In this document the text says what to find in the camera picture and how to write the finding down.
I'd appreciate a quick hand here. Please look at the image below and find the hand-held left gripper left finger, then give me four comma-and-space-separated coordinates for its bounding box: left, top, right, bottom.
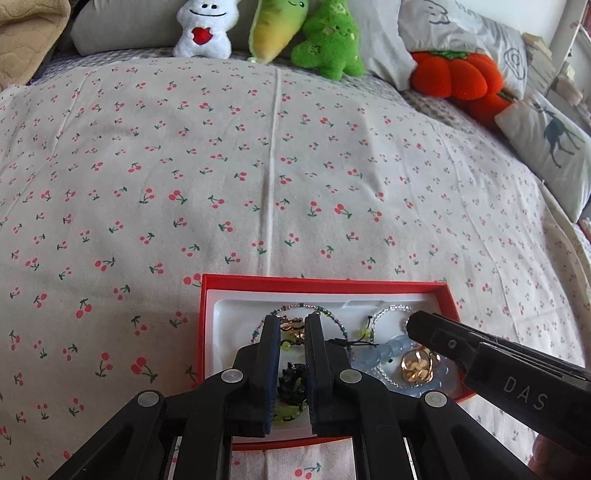
48, 315, 282, 480

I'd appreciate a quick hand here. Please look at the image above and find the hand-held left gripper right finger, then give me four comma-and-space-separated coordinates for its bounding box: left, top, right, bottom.
305, 312, 539, 480

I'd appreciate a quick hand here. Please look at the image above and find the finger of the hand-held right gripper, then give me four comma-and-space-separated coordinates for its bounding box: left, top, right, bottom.
405, 310, 488, 371

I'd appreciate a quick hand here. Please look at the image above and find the yellow-green beaded bracelet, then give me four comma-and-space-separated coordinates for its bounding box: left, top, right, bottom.
272, 316, 393, 425

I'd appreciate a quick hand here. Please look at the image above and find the black flower ornament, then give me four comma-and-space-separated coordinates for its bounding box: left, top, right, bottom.
277, 362, 308, 408

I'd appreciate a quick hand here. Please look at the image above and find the small gold ornament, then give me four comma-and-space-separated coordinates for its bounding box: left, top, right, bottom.
281, 316, 306, 344

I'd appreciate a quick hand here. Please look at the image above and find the gold ring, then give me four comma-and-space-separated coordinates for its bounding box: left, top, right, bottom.
401, 348, 438, 384

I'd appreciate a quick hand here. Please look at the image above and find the light blue bead bracelet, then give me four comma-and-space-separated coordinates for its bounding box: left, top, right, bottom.
351, 335, 463, 398

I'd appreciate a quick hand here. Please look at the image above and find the red jewelry box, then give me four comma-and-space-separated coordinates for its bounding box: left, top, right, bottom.
196, 273, 476, 451

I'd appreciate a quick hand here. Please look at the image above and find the cherry print bed sheet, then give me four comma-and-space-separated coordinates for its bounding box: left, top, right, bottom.
0, 58, 591, 480

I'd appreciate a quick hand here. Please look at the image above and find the deer print pillow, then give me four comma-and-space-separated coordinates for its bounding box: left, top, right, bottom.
495, 90, 591, 223

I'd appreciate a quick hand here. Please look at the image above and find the orange pumpkin plush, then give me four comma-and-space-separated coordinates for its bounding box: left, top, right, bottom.
410, 50, 518, 131

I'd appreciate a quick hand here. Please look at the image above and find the pile of books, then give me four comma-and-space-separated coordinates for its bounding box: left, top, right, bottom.
524, 32, 585, 106

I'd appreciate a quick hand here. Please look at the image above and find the white swirl print pillow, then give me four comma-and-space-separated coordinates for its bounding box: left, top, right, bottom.
360, 0, 529, 100

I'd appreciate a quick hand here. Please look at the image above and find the green tree plush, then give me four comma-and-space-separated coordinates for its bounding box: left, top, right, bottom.
291, 0, 365, 80

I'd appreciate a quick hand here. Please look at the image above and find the yellow-green radish plush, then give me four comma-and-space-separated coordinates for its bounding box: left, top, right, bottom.
248, 0, 309, 64

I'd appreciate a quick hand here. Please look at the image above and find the white plush toy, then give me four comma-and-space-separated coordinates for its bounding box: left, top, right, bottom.
173, 0, 241, 59

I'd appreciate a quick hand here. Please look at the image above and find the grey pillow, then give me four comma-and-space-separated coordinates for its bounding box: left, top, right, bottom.
71, 0, 407, 63

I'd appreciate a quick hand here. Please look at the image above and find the beige quilted blanket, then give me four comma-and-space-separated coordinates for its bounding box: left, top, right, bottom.
0, 0, 72, 90

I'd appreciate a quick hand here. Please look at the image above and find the dark beaded bracelet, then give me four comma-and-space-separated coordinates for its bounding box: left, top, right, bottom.
252, 302, 348, 344

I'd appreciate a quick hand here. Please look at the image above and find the clear beaded bracelet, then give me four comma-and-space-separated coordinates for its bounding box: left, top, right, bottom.
369, 305, 458, 393

